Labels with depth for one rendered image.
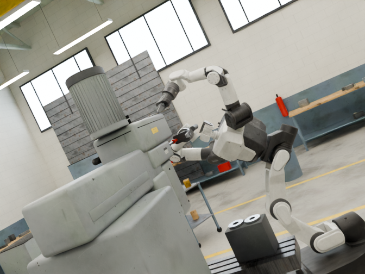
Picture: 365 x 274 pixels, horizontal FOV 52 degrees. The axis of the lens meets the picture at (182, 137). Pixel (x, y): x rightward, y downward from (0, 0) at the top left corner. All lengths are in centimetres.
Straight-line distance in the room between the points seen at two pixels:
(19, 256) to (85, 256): 512
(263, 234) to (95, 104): 108
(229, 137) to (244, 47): 723
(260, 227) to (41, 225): 113
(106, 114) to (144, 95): 826
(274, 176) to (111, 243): 144
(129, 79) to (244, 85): 304
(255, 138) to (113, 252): 138
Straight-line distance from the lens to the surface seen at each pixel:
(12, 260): 660
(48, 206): 136
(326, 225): 282
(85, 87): 184
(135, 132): 186
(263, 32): 949
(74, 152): 1128
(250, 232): 208
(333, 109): 953
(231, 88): 226
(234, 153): 245
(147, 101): 1005
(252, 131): 246
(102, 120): 181
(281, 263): 206
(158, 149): 202
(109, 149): 193
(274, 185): 255
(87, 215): 134
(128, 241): 130
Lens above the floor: 181
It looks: 3 degrees down
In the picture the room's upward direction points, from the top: 25 degrees counter-clockwise
